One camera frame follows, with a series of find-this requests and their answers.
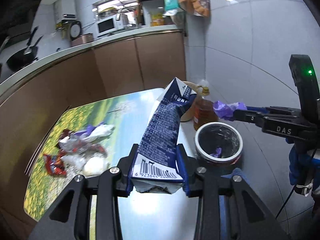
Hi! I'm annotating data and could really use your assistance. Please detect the white plastic wrapper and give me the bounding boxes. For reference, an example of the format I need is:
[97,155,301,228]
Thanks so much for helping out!
[58,132,86,170]

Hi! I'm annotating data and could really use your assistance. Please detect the blue milk carton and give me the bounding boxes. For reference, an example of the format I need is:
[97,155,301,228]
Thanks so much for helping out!
[132,78,196,194]

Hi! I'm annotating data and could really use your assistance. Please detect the black frying pan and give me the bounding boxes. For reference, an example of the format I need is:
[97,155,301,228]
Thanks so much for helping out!
[7,26,43,72]

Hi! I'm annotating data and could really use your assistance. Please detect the dark red foil snack bag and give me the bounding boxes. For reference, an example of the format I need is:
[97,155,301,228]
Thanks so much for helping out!
[59,129,72,142]

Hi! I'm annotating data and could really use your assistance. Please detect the white microwave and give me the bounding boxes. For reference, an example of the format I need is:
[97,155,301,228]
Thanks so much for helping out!
[96,15,124,37]

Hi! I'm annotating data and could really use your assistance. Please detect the brown kitchen cabinets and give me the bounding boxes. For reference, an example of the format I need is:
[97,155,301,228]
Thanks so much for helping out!
[1,31,186,223]

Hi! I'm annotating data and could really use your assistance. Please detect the blue towel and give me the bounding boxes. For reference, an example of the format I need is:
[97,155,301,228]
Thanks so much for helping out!
[222,167,249,184]

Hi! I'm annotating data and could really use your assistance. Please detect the yellow bottle on counter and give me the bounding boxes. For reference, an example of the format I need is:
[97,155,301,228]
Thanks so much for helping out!
[151,12,164,27]

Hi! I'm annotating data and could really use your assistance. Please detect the purple white wrapper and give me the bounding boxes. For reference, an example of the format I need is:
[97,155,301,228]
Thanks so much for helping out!
[74,122,115,142]

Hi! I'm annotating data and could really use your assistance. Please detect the white water heater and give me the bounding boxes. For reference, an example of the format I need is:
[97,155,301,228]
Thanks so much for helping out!
[54,0,76,24]

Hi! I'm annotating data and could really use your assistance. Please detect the white bin with black liner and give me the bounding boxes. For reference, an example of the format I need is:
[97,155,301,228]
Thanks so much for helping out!
[194,122,244,166]

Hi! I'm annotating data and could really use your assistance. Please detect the chrome faucet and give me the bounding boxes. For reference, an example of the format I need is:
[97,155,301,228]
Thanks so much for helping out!
[116,7,139,29]

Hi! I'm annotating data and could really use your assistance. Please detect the red snack packet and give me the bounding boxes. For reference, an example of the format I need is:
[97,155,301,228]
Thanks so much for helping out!
[43,154,67,177]

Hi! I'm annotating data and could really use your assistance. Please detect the blue white gloved right hand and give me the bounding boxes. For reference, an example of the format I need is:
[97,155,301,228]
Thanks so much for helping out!
[286,138,319,197]

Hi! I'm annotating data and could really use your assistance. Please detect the cooking oil bottle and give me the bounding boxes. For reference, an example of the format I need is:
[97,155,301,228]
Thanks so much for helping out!
[193,80,219,130]

